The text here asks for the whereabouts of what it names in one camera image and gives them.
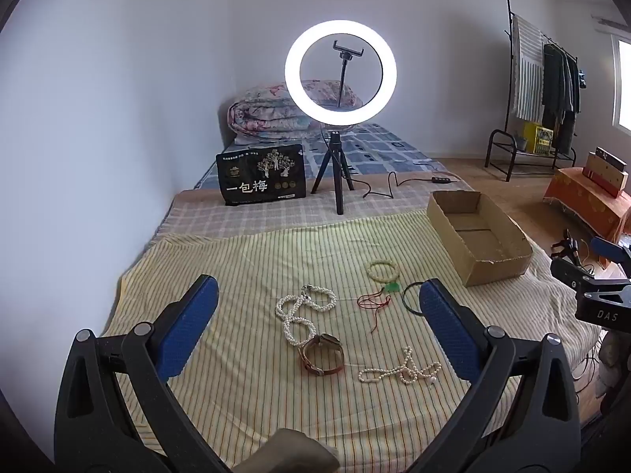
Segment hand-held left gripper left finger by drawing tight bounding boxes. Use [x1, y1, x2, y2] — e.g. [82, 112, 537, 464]
[53, 274, 232, 473]

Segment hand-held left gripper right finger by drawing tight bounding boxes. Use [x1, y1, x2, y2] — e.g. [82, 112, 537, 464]
[409, 278, 582, 473]

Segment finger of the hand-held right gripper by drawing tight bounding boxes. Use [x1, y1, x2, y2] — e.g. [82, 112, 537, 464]
[590, 235, 631, 270]
[551, 257, 608, 301]

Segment red cord jade pendant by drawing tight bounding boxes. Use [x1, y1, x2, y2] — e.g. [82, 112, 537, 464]
[357, 281, 401, 331]

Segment cardboard box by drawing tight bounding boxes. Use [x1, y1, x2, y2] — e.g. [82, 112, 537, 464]
[426, 190, 534, 287]

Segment small black device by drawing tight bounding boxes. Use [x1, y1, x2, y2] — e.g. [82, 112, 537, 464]
[551, 229, 581, 258]

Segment black bangle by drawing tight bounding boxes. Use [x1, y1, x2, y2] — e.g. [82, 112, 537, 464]
[401, 281, 431, 315]

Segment orange cloth covered table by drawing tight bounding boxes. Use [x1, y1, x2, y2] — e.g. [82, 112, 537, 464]
[543, 168, 631, 244]

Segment yellow striped sheet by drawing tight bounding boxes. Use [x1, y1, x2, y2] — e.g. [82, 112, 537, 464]
[101, 207, 605, 473]

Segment red and wood box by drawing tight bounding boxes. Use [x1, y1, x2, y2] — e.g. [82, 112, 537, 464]
[582, 147, 629, 199]

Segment pink plaid blanket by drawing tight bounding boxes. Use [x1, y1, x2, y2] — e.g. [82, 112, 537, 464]
[148, 175, 476, 257]

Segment yellow box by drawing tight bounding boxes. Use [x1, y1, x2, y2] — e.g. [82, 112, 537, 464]
[523, 122, 554, 156]

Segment grey-green cloth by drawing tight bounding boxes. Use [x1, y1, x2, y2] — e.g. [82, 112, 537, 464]
[231, 428, 341, 473]

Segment black printed bag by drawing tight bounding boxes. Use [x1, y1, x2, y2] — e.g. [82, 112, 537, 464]
[216, 144, 307, 206]

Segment window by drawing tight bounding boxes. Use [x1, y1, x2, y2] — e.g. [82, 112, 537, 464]
[611, 34, 631, 134]

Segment dark hanging clothes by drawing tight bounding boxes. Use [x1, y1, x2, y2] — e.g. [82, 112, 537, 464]
[541, 43, 581, 156]

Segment black clothes rack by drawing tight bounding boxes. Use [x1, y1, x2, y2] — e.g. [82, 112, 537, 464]
[484, 0, 580, 182]

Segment striped hanging cloth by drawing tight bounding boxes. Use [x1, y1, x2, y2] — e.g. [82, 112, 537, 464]
[510, 14, 545, 123]

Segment folded floral quilt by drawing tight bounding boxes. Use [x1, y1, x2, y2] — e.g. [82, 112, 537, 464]
[227, 79, 366, 146]

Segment black phone holder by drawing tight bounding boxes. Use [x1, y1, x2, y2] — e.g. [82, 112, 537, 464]
[332, 39, 366, 109]

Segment thin pearl necklace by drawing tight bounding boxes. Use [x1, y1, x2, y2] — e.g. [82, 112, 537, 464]
[357, 346, 443, 386]

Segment twisted white pearl necklace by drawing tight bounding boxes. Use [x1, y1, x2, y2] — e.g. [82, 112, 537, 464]
[275, 284, 337, 348]

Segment pale green bead bracelet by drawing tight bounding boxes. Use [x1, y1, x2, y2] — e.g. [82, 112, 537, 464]
[366, 260, 398, 281]

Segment brown strap wristwatch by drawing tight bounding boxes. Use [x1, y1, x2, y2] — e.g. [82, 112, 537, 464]
[298, 333, 346, 376]

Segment black cable with remote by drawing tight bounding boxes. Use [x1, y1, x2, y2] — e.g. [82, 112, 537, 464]
[352, 160, 461, 200]

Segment white ring light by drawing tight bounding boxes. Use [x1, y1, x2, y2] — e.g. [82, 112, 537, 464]
[284, 20, 396, 125]

